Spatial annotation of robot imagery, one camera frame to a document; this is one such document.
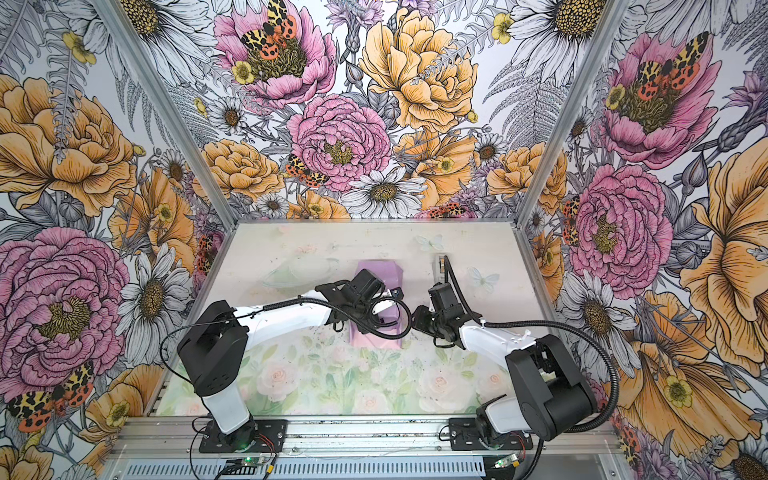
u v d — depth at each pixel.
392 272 1.00
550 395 0.43
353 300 0.68
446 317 0.71
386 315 0.81
